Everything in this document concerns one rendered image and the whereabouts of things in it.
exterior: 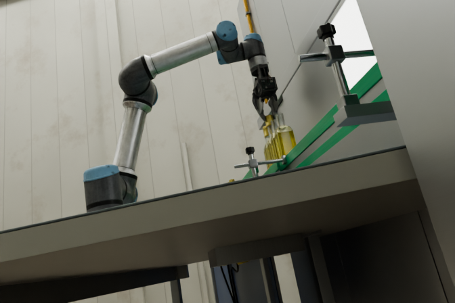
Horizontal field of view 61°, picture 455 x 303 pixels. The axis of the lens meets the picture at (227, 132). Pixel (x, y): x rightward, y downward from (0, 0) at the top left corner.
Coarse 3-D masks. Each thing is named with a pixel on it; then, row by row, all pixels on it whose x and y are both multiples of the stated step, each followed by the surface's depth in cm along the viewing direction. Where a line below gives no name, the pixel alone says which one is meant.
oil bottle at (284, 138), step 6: (282, 126) 133; (288, 126) 134; (276, 132) 134; (282, 132) 132; (288, 132) 133; (276, 138) 134; (282, 138) 131; (288, 138) 132; (294, 138) 132; (276, 144) 135; (282, 144) 131; (288, 144) 131; (294, 144) 131; (282, 150) 130; (288, 150) 130
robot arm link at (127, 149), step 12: (132, 96) 149; (144, 96) 150; (156, 96) 159; (132, 108) 149; (144, 108) 151; (132, 120) 148; (144, 120) 152; (120, 132) 148; (132, 132) 146; (120, 144) 145; (132, 144) 145; (120, 156) 143; (132, 156) 144; (120, 168) 141; (132, 168) 144; (132, 180) 141; (132, 192) 141
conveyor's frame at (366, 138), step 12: (360, 132) 74; (372, 132) 70; (384, 132) 67; (396, 132) 63; (336, 144) 86; (348, 144) 79; (360, 144) 75; (372, 144) 71; (384, 144) 67; (396, 144) 64; (324, 156) 91; (336, 156) 85; (348, 156) 80
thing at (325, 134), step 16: (368, 80) 73; (368, 96) 74; (384, 96) 68; (336, 112) 87; (320, 128) 96; (336, 128) 88; (352, 128) 81; (304, 144) 107; (320, 144) 97; (288, 160) 121; (304, 160) 108
